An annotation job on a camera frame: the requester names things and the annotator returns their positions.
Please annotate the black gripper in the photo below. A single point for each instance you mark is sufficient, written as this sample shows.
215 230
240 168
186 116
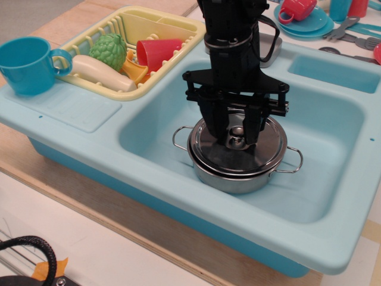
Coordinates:
235 80

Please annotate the round steel pot lid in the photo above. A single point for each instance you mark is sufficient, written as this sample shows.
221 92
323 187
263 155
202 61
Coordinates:
230 156

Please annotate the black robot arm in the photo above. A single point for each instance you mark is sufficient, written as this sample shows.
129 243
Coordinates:
229 18

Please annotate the grey toy faucet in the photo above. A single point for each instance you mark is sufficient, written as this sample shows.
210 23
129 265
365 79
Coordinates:
244 52

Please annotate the red plastic cup in rack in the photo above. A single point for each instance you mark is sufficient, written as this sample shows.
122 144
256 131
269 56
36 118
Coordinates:
152 53

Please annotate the orange toy piece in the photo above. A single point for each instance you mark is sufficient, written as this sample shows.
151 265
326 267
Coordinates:
137 73

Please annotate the red mug on plates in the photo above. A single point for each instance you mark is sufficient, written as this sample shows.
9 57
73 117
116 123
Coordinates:
298 10

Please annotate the top blue plate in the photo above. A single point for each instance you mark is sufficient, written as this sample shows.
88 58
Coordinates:
316 20

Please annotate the blue plate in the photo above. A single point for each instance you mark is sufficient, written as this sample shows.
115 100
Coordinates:
316 20
318 33

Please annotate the bottom blue plate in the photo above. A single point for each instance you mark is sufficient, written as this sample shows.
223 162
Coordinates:
318 33

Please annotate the grey toy fork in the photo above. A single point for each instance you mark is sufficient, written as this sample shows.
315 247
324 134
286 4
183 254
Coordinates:
340 31

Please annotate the light blue toy sink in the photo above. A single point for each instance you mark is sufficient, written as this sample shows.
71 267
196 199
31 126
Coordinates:
311 219

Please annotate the yellow dish drying rack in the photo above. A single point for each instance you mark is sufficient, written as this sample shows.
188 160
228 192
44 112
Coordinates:
135 24

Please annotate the green toy artichoke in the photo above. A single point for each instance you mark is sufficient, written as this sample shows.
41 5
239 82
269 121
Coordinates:
110 49

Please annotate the blue tumbler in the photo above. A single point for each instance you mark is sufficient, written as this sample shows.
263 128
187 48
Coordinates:
338 9

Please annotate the teal toy utensil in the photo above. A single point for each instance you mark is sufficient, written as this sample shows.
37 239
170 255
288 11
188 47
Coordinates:
366 29

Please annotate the grey toy spatula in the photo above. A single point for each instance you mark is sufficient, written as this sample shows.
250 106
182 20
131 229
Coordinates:
368 43

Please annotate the red plate edge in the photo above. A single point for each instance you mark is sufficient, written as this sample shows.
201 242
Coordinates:
377 53

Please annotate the cream toy bottle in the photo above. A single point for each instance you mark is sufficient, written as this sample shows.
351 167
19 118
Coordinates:
96 71

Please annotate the red tumbler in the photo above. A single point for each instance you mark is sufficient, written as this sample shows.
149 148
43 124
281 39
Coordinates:
358 8

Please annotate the blue plastic cup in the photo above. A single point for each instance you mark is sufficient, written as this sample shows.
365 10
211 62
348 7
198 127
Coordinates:
30 65

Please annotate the orange tape piece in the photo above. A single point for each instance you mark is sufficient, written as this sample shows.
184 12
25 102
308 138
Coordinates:
41 269

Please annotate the steel pot with handles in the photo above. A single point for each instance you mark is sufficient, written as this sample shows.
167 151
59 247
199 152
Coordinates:
235 185

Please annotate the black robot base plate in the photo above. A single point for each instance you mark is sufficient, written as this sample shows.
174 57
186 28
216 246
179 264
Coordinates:
29 281

